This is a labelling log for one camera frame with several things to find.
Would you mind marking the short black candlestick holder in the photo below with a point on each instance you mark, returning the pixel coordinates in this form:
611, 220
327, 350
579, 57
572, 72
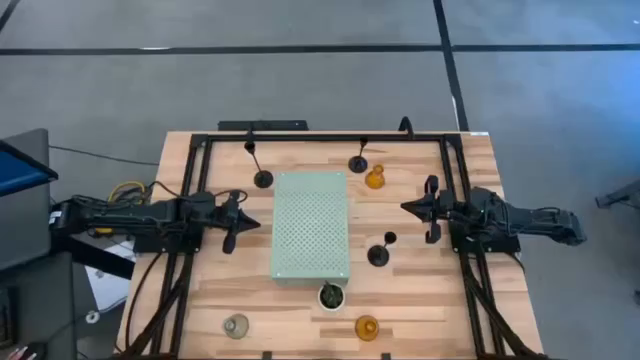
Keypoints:
358, 164

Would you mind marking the small plant in white pot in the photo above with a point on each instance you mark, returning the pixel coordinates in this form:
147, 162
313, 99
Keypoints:
331, 296

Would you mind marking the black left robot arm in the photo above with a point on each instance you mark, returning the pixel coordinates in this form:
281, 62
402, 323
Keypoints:
150, 215

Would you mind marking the monitor with blue screen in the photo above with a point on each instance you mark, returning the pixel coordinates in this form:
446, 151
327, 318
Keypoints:
20, 172

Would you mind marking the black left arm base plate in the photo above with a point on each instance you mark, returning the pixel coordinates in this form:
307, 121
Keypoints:
165, 246

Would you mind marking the black aluminium table frame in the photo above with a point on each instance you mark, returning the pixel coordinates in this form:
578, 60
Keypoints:
325, 137

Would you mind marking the amber glass candle holder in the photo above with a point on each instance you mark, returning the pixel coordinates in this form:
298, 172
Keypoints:
367, 328
375, 179

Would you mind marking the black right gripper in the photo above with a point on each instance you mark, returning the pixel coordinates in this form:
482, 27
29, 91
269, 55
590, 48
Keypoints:
439, 207

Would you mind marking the tall black candlestick holder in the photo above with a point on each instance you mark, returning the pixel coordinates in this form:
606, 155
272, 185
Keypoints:
378, 255
263, 179

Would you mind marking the dark grey desk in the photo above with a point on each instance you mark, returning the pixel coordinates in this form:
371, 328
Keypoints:
45, 300

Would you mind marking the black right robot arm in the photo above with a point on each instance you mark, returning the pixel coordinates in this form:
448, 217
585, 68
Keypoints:
525, 220

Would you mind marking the clear grey glass candle holder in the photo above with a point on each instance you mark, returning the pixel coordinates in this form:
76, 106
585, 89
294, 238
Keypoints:
236, 326

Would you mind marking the white paper sheet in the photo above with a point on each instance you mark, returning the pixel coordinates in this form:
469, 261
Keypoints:
107, 290

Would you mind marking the black electronics box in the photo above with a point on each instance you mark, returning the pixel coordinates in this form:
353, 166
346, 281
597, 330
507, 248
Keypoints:
280, 125

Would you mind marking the dark grey stand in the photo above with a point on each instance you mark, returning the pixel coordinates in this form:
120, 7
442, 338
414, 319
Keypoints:
620, 196

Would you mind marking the person's hand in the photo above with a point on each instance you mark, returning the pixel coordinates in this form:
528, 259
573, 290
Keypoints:
22, 355

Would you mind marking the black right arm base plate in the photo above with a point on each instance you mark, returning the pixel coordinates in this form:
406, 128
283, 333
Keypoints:
500, 245

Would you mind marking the white tape roll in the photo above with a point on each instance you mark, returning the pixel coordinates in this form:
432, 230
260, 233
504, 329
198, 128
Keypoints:
88, 317

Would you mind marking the green perforated metal shelf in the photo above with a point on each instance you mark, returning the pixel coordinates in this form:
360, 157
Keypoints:
310, 225

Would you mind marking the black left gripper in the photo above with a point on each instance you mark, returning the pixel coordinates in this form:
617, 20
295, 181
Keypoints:
227, 220

